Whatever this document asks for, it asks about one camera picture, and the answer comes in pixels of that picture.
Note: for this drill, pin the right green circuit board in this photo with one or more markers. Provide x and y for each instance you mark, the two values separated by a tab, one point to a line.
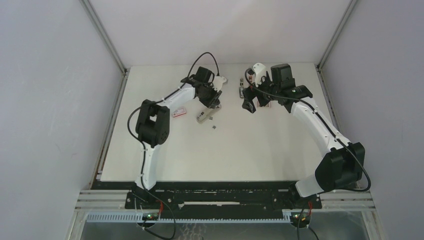
299	220

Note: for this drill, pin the white slotted cable duct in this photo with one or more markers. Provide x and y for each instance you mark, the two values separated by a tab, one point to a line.
136	217

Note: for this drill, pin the red white staple box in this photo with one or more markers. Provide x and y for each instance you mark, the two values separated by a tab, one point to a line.
179	112

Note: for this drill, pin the corner frame post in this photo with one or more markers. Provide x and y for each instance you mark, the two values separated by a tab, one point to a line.
338	31
105	38

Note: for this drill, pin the right corner frame post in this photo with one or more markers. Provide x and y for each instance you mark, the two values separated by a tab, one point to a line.
338	31

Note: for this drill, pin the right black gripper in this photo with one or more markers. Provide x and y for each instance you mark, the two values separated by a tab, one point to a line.
248	103

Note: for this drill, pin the left green circuit board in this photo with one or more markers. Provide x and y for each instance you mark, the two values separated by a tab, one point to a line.
150	217

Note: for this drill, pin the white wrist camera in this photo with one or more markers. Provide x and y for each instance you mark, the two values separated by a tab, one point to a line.
218	82
260	72

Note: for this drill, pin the green circuit board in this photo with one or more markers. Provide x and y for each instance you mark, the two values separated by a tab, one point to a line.
150	217
299	220

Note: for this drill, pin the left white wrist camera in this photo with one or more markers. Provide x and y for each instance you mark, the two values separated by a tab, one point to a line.
218	82

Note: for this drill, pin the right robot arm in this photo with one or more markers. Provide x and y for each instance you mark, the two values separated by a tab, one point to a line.
342	163

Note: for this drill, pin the aluminium frame rail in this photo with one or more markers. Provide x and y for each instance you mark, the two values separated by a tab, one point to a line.
334	201

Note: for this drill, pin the black and beige stapler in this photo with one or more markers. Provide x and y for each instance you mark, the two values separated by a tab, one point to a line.
207	113

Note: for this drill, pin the small brown stapler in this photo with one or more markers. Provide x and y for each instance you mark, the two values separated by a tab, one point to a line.
241	88

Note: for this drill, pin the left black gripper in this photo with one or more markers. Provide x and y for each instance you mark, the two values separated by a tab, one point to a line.
213	101

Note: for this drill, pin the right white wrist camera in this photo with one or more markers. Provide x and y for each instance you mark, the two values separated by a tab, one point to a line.
260	72

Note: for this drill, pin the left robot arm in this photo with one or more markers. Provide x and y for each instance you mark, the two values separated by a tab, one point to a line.
152	127

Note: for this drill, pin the left corner frame post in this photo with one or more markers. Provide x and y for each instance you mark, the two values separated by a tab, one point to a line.
105	38

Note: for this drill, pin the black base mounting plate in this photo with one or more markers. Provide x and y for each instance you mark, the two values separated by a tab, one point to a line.
152	201

